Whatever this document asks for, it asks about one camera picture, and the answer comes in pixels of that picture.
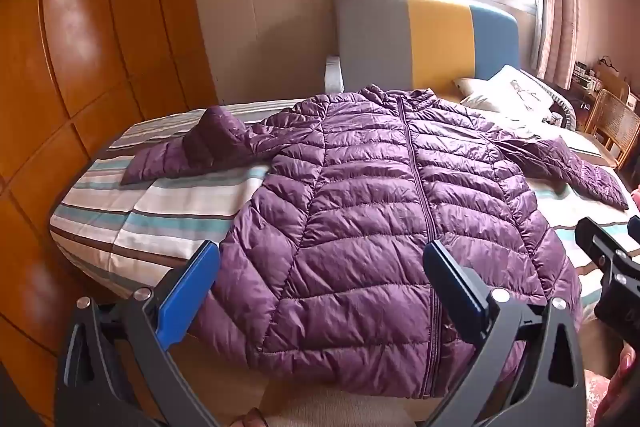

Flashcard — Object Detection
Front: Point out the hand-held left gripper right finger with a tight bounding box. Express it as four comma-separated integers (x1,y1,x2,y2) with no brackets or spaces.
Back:
422,240,587,427

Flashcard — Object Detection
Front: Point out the grey yellow blue sofa chair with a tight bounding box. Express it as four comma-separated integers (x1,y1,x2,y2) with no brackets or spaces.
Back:
324,0,576,128

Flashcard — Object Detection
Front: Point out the cluttered wooden desk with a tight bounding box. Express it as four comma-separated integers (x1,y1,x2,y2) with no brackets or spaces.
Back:
570,56,640,108

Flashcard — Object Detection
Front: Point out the purple down jacket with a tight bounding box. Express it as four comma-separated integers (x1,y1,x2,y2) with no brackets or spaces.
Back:
120,84,630,400

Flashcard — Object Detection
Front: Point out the cream pillow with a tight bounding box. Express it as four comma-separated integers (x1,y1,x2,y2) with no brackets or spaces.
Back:
452,78,496,108

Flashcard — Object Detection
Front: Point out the striped bed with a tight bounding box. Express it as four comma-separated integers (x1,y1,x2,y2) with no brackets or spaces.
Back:
49,99,640,303

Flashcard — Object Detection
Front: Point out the pink fleece clothing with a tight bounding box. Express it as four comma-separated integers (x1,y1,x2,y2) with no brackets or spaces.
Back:
582,369,617,427

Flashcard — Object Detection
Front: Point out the person's right hand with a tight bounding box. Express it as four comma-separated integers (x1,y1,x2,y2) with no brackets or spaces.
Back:
597,342,640,415

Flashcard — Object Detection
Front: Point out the wicker chair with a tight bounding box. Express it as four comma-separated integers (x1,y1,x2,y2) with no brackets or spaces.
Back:
584,89,640,168

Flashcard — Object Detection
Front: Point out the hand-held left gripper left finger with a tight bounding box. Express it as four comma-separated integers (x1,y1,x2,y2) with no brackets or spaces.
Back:
54,239,221,427

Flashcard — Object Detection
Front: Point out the wooden wardrobe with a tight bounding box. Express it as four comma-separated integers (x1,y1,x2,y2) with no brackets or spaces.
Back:
0,0,221,408

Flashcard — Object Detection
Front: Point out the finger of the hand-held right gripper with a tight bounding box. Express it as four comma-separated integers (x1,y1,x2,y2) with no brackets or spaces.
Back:
574,216,640,282

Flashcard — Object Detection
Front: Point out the white printed pillow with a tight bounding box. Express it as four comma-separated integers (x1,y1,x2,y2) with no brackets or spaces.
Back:
470,64,553,125

